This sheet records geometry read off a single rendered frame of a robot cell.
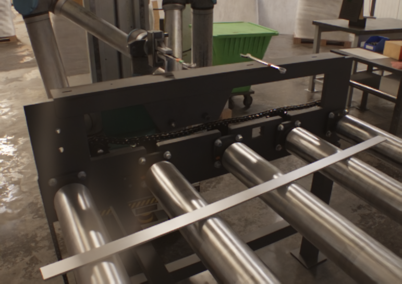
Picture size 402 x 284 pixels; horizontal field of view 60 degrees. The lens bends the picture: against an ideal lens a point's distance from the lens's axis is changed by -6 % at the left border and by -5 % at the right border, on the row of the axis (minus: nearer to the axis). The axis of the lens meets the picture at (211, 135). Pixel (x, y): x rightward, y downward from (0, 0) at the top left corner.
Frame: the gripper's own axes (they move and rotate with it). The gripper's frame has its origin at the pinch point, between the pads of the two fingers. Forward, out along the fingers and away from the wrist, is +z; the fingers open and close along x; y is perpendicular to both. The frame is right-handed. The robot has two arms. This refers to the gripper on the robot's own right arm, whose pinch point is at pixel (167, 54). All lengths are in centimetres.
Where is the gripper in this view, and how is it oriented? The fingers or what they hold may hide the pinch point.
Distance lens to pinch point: 130.5
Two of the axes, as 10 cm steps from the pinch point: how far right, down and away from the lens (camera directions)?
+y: 8.7, -2.0, 4.5
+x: -0.1, 9.0, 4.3
